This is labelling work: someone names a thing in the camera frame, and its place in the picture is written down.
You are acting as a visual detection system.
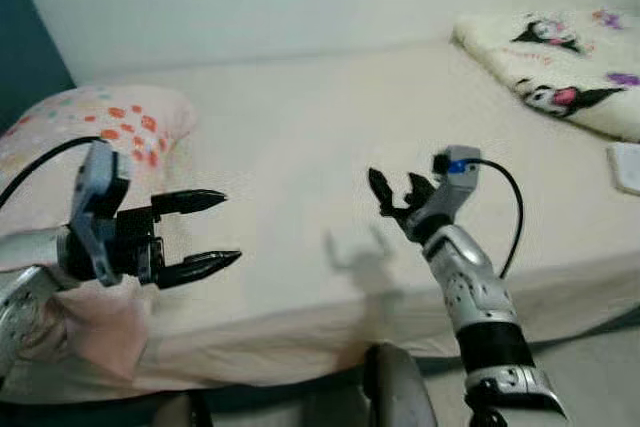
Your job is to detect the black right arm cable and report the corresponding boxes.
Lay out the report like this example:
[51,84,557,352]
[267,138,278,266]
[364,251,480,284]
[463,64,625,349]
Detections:
[460,157,524,280]

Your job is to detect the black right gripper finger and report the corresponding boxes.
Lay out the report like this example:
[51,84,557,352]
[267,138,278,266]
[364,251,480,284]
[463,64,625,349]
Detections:
[367,167,396,216]
[400,172,438,210]

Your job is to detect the pink patterned pillow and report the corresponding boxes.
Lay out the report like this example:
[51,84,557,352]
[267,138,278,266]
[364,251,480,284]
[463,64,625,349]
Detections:
[0,85,196,378]

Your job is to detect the silver robot left leg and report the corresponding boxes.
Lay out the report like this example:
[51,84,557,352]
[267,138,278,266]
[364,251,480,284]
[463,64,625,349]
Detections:
[150,392,216,427]

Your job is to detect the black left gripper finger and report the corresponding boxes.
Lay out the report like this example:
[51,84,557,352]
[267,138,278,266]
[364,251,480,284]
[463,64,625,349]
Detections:
[155,250,243,291]
[150,189,229,218]

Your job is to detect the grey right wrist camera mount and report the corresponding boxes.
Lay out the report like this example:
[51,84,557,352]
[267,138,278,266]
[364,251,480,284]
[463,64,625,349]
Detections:
[430,144,483,223]

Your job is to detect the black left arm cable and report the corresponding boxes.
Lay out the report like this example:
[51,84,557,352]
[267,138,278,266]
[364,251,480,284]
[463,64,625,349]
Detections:
[0,135,106,210]

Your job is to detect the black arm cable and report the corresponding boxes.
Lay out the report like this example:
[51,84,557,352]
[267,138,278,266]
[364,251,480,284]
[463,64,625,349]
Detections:
[460,157,524,280]
[0,135,106,210]

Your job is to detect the silver robot leg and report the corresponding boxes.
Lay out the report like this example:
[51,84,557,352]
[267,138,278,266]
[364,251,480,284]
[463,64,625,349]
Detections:
[365,344,441,427]
[150,392,216,427]

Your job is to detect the cream sheeted bed mattress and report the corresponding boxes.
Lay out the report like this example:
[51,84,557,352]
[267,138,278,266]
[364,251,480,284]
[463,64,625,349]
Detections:
[30,39,640,393]

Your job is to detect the cream cartoon print blanket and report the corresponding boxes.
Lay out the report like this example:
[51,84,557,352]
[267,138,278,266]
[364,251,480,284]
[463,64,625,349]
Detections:
[452,9,640,143]

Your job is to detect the silver robot right leg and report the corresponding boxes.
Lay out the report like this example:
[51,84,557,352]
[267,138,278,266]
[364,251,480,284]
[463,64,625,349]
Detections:
[365,344,441,427]

